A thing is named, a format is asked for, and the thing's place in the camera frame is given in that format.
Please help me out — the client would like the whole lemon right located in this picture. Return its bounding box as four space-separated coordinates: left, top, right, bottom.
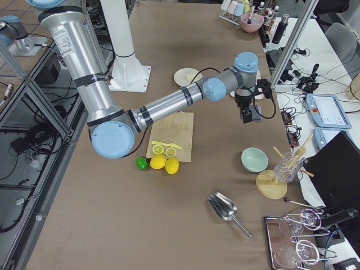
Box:
165 157 179 174

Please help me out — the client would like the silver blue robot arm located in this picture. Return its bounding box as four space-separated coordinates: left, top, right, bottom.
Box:
30 1 259 159

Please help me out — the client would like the pastel cup rack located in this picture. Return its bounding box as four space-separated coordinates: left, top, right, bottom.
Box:
219 0 254 25

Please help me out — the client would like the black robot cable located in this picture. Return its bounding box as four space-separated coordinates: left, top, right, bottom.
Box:
190 67 277 119

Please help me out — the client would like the black thermos bottle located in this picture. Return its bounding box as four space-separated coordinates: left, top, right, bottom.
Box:
272 14 290 44

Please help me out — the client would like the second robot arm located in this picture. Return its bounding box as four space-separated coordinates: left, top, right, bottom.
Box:
1 15 40 57

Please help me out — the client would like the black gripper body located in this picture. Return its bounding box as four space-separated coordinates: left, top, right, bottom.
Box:
235 89 254 115

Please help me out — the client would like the green bowl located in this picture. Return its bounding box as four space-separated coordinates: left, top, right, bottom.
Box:
241 147 268 173

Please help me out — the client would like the white camera pole base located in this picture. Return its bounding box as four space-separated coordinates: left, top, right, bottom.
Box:
101 0 151 93

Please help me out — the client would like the blue teach pendant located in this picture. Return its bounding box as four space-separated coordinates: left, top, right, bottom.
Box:
313 127 341 150
305 94 352 129

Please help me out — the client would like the black gripper camera mount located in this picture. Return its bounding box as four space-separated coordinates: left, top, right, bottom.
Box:
254 79 273 99

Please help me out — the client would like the lemon half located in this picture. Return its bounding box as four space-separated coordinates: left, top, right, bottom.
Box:
152 145 165 155
165 147 177 158

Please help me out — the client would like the wooden cup rack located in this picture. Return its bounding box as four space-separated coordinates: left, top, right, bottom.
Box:
256 134 314 199

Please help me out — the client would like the aluminium frame post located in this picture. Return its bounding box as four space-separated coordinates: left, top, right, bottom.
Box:
270 0 318 89

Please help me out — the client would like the metal scoop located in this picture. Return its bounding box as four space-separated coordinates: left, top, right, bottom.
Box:
208 192 253 238

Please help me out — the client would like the green lime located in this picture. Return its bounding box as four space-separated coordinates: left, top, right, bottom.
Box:
136 157 149 170

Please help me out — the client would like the folded grey cloth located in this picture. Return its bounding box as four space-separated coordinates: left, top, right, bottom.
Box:
249 103 263 122

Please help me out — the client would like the bamboo cutting board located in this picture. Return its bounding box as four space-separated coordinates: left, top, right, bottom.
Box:
146 112 194 163

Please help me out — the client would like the upper wine glass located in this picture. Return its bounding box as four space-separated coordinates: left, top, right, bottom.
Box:
279 209 330 237

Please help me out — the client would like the pink bowl with ice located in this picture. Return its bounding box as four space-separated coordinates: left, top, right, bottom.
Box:
240 13 264 33

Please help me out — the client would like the wine glass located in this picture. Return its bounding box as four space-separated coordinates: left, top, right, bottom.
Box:
279 209 330 237
273 240 338 269

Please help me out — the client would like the black monitor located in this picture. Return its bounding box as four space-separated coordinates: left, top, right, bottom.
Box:
304 131 359 210

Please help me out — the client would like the mirror tray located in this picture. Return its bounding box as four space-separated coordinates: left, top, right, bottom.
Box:
264 216 302 269

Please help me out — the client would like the right lemon half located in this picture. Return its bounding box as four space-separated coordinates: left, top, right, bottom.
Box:
165 147 177 158

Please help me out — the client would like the round cream plate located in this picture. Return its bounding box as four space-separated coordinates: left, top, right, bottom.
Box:
173 67 203 87

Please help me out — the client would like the cream rabbit tray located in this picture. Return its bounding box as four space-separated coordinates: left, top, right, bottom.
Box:
229 70 264 100

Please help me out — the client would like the whole lemon left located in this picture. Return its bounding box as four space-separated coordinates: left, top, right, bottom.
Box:
150 155 167 169

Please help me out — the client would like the left lemon half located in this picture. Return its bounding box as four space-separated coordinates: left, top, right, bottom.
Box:
152 145 165 155

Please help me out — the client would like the lower wine glass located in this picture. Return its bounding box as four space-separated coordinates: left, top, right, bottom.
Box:
273 240 338 269

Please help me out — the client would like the clear glass cup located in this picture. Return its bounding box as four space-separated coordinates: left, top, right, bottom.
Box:
274 152 304 183

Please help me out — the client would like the grey office chair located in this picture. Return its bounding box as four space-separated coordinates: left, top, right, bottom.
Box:
325 22 359 64

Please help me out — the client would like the yellow plastic knife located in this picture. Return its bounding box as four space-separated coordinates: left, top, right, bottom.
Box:
151 141 183 150

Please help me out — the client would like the whole lemon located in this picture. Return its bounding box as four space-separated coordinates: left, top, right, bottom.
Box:
150 155 167 169
165 157 179 174

